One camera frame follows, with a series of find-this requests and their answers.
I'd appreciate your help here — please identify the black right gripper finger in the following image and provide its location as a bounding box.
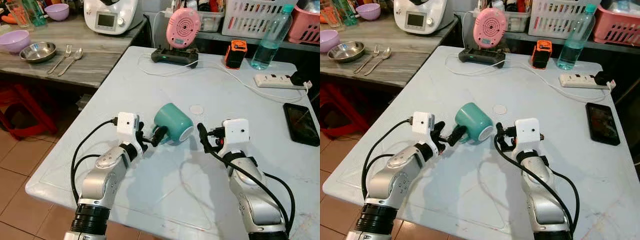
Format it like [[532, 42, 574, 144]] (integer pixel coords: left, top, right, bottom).
[[197, 122, 211, 152], [494, 122, 507, 152]]

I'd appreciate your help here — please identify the teal mug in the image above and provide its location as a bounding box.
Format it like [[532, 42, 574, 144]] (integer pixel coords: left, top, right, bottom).
[[152, 102, 195, 146], [454, 102, 494, 145]]

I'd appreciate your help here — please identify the black charging dock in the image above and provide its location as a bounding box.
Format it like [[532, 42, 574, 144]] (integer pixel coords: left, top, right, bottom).
[[458, 47, 507, 68], [151, 47, 200, 69]]

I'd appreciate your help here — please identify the white power strip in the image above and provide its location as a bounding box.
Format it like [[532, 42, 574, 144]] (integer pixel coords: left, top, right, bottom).
[[559, 73, 603, 90], [253, 73, 301, 91]]

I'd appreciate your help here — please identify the orange and black device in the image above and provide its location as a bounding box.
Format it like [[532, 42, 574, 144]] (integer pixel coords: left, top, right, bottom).
[[224, 40, 248, 70], [530, 39, 553, 70]]

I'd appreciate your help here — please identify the black smartphone dark screen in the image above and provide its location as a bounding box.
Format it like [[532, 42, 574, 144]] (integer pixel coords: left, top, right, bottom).
[[585, 102, 621, 147], [282, 102, 321, 147]]

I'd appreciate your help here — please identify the steel spoon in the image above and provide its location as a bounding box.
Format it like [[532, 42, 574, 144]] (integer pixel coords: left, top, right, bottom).
[[363, 47, 393, 77], [57, 47, 84, 77]]

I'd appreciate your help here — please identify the red plastic stool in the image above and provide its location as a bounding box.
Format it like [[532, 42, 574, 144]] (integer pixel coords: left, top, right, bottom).
[[0, 82, 58, 141], [320, 82, 371, 138]]

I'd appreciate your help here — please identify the clear green capped water bottle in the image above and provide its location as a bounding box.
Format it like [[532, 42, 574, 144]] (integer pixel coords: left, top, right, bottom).
[[250, 4, 296, 71], [556, 3, 598, 71]]

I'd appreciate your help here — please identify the steel fork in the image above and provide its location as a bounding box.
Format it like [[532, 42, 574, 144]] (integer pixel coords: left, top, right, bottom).
[[353, 44, 381, 75], [46, 44, 73, 75]]

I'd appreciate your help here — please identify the white food processor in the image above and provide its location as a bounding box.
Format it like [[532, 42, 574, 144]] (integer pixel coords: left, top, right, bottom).
[[83, 0, 145, 36], [393, 0, 449, 36]]

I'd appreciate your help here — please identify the black power plug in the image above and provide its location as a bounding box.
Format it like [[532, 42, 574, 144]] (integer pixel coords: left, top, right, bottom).
[[594, 70, 617, 88], [290, 70, 313, 88]]

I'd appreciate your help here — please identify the pink round speaker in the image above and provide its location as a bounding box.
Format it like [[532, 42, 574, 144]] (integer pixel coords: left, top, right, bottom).
[[166, 7, 202, 50], [472, 7, 509, 49]]

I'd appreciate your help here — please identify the white slotted plastic basket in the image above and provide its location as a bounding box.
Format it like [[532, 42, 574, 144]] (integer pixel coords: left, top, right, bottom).
[[528, 0, 598, 39], [221, 0, 296, 40]]

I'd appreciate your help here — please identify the clear plastic storage box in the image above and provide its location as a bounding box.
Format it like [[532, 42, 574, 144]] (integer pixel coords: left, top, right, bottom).
[[504, 10, 532, 33], [197, 10, 226, 33]]

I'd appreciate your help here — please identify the stainless steel bowl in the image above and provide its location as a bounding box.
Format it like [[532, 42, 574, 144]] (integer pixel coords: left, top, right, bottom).
[[19, 41, 57, 64], [328, 41, 366, 63]]

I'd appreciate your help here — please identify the small lilac plastic bowl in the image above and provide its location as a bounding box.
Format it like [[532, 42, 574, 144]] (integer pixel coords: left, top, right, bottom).
[[356, 3, 382, 21], [44, 3, 70, 22]]

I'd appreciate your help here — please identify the large lilac plastic bowl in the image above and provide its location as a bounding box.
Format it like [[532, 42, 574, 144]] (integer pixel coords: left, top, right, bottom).
[[0, 30, 31, 55], [320, 29, 341, 54]]

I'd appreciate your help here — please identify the pink slotted plastic basket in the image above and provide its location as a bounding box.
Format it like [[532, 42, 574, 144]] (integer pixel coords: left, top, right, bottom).
[[287, 5, 321, 45], [592, 5, 640, 47]]

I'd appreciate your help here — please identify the teal sports water bottle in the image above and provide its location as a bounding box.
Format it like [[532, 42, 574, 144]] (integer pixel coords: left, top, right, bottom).
[[334, 0, 359, 27], [22, 0, 48, 27]]

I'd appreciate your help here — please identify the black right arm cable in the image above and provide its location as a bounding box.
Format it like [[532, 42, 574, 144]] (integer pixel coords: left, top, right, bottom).
[[495, 127, 581, 236], [200, 127, 297, 236]]

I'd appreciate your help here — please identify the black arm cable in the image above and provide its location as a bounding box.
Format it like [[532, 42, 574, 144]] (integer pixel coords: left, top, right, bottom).
[[495, 127, 581, 236], [361, 116, 414, 201], [200, 127, 297, 236], [70, 117, 119, 206]]

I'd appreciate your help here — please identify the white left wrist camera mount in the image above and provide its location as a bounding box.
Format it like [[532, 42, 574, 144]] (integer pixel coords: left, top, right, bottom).
[[411, 112, 436, 146], [116, 112, 142, 147]]

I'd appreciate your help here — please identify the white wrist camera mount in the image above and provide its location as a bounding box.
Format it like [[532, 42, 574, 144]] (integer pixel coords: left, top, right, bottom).
[[116, 112, 142, 147], [220, 118, 250, 157], [514, 118, 541, 153], [411, 112, 436, 146]]

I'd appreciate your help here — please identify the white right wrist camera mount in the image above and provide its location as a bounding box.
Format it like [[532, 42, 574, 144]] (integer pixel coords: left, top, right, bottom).
[[220, 118, 250, 157], [514, 118, 541, 153]]

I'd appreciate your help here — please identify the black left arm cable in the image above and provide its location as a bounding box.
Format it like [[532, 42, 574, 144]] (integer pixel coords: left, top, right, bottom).
[[361, 116, 414, 201], [70, 117, 119, 206]]

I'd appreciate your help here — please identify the white power cable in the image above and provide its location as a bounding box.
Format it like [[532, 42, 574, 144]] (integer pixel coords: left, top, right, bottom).
[[136, 50, 313, 105], [444, 50, 617, 105]]

